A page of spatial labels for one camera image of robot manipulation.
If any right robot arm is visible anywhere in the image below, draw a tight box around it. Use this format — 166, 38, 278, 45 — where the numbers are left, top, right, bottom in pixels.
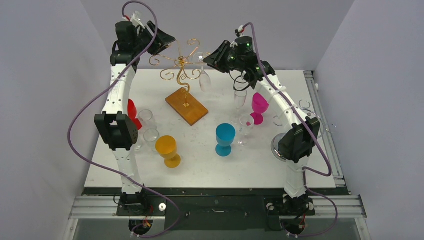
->
203, 36, 321, 214

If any blue plastic wine glass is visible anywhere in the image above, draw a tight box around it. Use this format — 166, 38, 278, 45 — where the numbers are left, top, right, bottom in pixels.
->
215, 123, 236, 157

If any pink plastic wine glass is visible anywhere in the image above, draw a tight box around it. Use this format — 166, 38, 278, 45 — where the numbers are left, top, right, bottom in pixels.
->
250, 93, 270, 125

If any yellow plastic wine glass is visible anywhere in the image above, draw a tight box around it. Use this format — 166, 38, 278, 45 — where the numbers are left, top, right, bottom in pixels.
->
155, 135, 181, 168

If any gold wire glass rack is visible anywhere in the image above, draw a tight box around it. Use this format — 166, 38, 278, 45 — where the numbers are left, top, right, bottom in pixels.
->
149, 38, 209, 126

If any chrome wire glass rack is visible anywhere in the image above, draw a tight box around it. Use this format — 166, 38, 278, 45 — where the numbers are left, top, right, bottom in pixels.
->
270, 99, 337, 163

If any red plastic wine glass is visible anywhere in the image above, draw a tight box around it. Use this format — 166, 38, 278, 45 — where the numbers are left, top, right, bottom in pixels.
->
127, 99, 143, 131

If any clear glass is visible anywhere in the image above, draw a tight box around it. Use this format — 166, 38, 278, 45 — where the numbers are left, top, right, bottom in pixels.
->
192, 52, 212, 93
237, 114, 254, 146
143, 128, 160, 153
137, 109, 157, 130
230, 90, 248, 124

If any aluminium rail right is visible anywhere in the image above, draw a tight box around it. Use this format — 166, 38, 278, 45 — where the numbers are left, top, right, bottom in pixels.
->
303, 70, 367, 219

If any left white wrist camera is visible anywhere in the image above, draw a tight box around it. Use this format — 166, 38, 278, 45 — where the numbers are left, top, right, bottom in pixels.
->
123, 11, 145, 29

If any purple cable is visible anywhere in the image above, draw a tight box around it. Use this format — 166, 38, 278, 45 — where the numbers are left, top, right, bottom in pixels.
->
243, 22, 339, 239
67, 0, 182, 239

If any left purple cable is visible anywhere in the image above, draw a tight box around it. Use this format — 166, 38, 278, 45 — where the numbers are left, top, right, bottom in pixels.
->
67, 0, 182, 239

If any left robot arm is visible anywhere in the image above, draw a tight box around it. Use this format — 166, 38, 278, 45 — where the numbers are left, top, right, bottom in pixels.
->
94, 20, 176, 216

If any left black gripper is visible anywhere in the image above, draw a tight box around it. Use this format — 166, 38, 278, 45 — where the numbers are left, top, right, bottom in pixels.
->
132, 22, 175, 57

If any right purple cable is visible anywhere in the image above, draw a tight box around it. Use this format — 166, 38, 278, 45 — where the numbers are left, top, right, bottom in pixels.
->
243, 22, 339, 239

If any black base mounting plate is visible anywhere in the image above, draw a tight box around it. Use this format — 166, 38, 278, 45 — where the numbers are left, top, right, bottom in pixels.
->
113, 188, 316, 235

